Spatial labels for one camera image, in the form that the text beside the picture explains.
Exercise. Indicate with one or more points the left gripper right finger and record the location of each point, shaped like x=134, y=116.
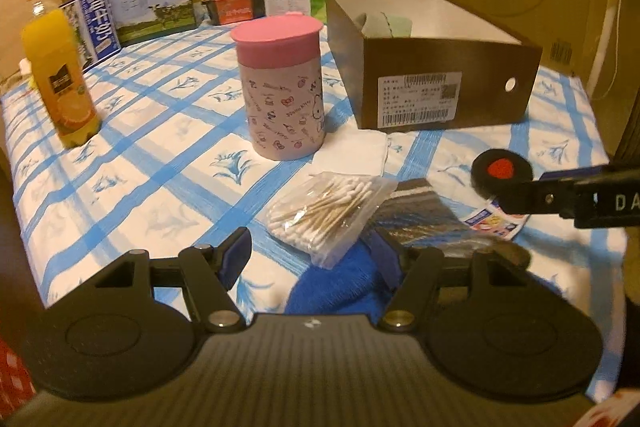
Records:
x=411, y=274

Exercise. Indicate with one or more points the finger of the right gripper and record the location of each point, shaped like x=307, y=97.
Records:
x=546, y=196

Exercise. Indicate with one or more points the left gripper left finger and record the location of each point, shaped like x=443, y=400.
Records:
x=208, y=274

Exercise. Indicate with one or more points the brown striped sock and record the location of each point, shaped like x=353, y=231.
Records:
x=415, y=217

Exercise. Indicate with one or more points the blue white leaflet packet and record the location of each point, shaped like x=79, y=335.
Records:
x=491, y=219

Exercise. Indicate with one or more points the black red round pad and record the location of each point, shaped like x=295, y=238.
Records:
x=496, y=169

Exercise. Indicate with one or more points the blue fluffy towel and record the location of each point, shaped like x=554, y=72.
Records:
x=352, y=286

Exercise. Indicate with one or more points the cotton swabs plastic bag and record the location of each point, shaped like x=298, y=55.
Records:
x=325, y=215

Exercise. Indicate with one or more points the white cloth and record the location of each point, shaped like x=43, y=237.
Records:
x=352, y=151

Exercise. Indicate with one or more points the light green towel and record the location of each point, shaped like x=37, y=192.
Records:
x=383, y=25

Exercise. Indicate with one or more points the blue checked bed sheet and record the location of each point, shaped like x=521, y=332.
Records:
x=172, y=165

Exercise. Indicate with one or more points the brown open shoe box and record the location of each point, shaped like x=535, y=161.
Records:
x=457, y=69

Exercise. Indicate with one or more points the red checked cloth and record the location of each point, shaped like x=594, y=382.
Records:
x=16, y=388

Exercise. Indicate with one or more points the pink hello kitty canister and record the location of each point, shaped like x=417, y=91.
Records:
x=281, y=76

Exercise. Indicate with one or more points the cow picture milk box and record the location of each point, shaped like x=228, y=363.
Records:
x=142, y=20

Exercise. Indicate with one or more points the blue milk carton box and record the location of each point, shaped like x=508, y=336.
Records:
x=94, y=29

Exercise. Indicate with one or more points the orange juice bottle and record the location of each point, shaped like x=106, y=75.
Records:
x=50, y=45

